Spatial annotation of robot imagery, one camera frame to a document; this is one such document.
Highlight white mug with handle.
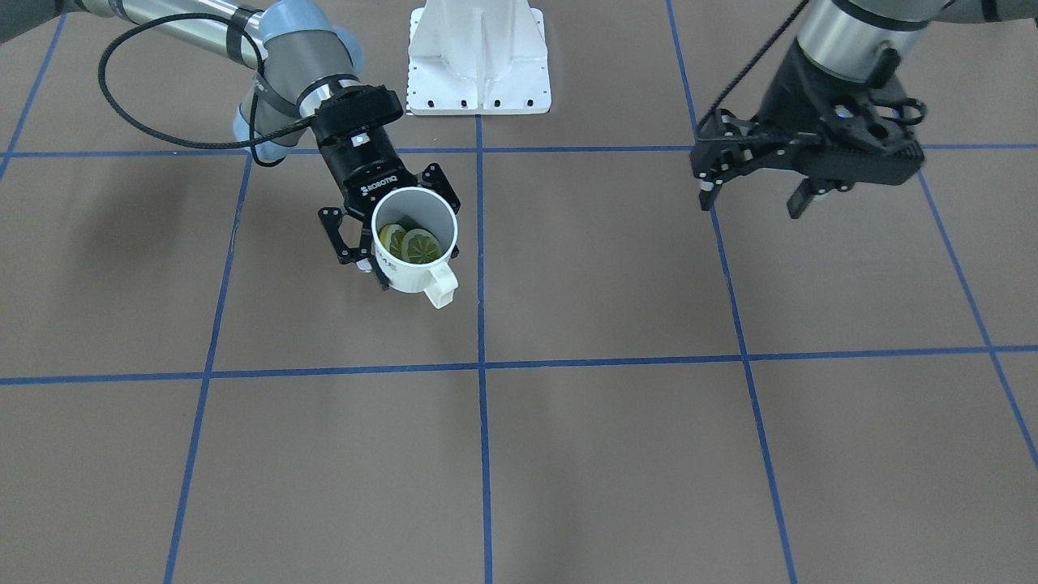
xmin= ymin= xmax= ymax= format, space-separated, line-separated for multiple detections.
xmin=373 ymin=187 xmax=457 ymax=309

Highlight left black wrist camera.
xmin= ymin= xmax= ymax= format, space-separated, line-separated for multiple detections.
xmin=834 ymin=93 xmax=929 ymax=156

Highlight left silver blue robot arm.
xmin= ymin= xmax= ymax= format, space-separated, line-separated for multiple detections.
xmin=689 ymin=1 xmax=1036 ymax=219

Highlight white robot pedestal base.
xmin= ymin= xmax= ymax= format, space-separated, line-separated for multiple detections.
xmin=405 ymin=1 xmax=552 ymax=116

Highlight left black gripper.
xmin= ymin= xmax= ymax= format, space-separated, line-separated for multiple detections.
xmin=689 ymin=43 xmax=924 ymax=221

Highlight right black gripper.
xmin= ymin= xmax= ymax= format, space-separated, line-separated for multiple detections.
xmin=311 ymin=84 xmax=461 ymax=291

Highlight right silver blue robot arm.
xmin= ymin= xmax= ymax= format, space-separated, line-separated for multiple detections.
xmin=2 ymin=1 xmax=461 ymax=307

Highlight lemon slice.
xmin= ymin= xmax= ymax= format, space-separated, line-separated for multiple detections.
xmin=401 ymin=228 xmax=444 ymax=265
xmin=379 ymin=223 xmax=408 ymax=259

